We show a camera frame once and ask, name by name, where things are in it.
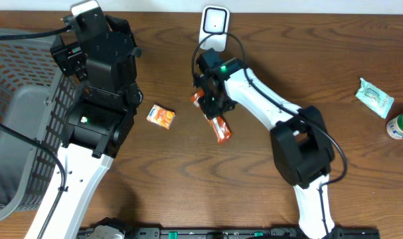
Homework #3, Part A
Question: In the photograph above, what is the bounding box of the red orange candy bar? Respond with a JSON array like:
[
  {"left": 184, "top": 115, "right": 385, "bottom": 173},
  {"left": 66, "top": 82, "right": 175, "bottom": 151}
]
[{"left": 191, "top": 89, "right": 232, "bottom": 143}]

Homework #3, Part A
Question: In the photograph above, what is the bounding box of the orange snack packet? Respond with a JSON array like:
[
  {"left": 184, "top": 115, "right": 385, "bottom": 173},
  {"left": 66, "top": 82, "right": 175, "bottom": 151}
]
[{"left": 147, "top": 104, "right": 175, "bottom": 129}]

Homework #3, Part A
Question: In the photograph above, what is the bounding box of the teal wet wipes pack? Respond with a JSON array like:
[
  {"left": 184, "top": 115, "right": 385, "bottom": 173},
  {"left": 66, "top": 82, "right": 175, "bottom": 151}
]
[{"left": 355, "top": 78, "right": 394, "bottom": 119}]

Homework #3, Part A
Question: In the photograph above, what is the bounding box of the green lid white jar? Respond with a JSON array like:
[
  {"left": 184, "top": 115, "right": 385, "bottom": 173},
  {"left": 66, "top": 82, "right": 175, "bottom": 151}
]
[{"left": 386, "top": 114, "right": 403, "bottom": 139}]

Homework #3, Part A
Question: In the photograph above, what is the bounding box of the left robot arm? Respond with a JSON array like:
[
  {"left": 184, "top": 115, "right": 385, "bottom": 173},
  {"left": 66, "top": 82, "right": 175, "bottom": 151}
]
[{"left": 27, "top": 1, "right": 143, "bottom": 238}]

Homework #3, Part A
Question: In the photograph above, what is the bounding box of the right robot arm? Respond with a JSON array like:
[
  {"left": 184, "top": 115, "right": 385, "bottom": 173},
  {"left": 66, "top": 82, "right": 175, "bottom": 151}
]
[{"left": 191, "top": 48, "right": 337, "bottom": 238}]

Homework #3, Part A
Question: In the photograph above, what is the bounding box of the white barcode scanner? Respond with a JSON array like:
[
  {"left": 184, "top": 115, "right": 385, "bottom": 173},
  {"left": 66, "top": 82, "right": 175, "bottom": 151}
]
[{"left": 199, "top": 5, "right": 230, "bottom": 52}]

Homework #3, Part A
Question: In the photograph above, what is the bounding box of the grey plastic basket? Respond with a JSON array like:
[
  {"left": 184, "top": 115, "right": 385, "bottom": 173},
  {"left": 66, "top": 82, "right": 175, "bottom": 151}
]
[{"left": 0, "top": 27, "right": 82, "bottom": 225}]

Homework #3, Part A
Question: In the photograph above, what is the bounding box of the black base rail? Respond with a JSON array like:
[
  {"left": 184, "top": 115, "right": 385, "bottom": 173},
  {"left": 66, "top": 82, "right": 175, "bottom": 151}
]
[{"left": 76, "top": 217, "right": 381, "bottom": 239}]

